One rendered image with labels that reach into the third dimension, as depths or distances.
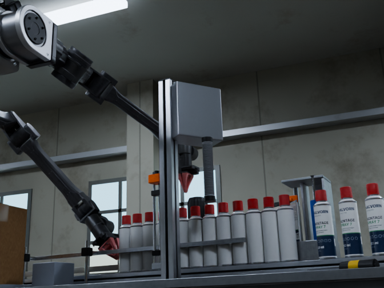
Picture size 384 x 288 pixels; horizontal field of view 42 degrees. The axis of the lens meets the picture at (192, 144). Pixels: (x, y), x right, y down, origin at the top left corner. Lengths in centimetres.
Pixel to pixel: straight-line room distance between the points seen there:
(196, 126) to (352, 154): 327
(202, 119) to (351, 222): 57
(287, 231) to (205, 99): 51
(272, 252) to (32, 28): 93
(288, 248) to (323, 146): 333
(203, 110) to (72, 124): 434
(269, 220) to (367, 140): 330
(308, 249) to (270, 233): 12
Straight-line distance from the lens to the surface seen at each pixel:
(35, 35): 134
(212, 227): 165
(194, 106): 164
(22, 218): 190
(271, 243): 156
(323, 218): 152
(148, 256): 175
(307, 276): 106
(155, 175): 169
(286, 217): 155
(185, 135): 159
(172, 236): 154
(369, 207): 150
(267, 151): 489
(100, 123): 573
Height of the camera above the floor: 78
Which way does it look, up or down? 17 degrees up
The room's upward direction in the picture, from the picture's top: 2 degrees counter-clockwise
